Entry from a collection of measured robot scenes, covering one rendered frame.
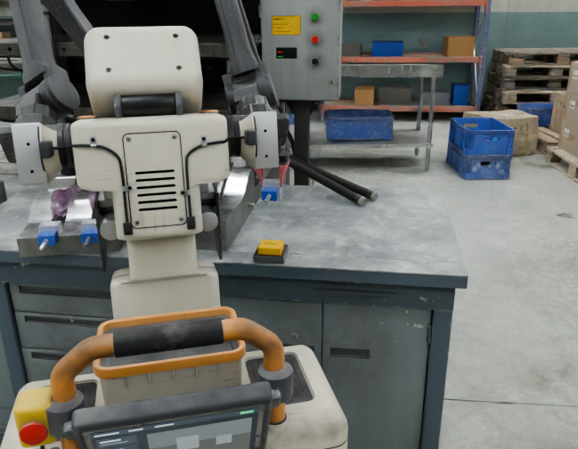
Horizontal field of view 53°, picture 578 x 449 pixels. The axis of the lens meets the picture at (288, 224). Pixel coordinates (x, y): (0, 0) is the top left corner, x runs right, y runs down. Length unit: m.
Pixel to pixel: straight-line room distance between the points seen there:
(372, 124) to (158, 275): 4.32
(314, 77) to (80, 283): 1.16
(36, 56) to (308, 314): 0.91
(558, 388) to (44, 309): 1.92
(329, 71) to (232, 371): 1.55
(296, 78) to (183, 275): 1.28
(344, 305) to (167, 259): 0.59
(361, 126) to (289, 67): 3.10
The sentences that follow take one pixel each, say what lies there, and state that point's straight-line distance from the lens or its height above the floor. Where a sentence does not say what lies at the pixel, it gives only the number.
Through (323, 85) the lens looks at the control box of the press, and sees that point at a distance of 2.29.
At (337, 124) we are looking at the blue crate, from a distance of 5.34.
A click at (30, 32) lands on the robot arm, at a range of 1.37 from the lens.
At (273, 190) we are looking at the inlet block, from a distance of 1.59.
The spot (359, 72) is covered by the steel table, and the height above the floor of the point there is 0.88.
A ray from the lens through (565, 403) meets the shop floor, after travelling 2.53.
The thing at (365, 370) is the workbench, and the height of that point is 0.46.
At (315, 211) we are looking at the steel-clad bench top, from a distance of 1.86.
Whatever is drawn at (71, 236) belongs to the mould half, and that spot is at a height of 0.85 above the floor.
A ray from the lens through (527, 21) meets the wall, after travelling 8.50.
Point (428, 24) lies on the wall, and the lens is 8.25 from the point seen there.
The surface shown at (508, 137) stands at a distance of 5.22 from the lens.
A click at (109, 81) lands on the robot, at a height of 1.30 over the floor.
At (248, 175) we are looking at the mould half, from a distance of 1.81.
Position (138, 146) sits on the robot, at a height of 1.19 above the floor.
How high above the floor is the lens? 1.42
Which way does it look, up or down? 21 degrees down
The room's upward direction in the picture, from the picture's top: straight up
